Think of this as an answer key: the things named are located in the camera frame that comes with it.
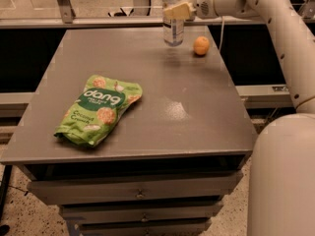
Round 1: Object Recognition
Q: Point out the grey drawer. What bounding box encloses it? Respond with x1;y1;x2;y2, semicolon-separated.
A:
61;199;222;224
80;218;211;236
28;171;243;205

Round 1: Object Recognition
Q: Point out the orange fruit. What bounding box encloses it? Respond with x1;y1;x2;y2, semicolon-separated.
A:
193;36;210;56

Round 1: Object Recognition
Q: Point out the grey metal railing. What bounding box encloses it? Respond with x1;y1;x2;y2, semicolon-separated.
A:
0;16;264;30

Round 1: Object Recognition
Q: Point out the grey top drawer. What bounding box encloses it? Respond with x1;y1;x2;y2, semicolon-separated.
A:
28;171;243;205

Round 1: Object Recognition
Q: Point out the white cable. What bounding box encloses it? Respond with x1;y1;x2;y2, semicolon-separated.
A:
218;16;226;52

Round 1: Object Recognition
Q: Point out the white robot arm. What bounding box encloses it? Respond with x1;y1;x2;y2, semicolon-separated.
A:
163;0;315;236

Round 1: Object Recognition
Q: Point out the green dang snack bag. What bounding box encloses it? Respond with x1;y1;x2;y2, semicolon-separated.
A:
54;75;143;148

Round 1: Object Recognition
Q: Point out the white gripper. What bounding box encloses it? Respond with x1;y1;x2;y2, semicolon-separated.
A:
163;0;258;20

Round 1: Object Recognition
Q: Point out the grey bottom drawer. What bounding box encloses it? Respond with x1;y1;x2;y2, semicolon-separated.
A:
80;218;211;236

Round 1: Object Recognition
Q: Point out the grey middle drawer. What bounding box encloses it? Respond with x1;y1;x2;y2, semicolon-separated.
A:
61;199;222;224

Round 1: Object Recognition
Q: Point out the clear plastic water bottle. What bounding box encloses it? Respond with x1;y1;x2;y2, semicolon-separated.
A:
162;0;184;47

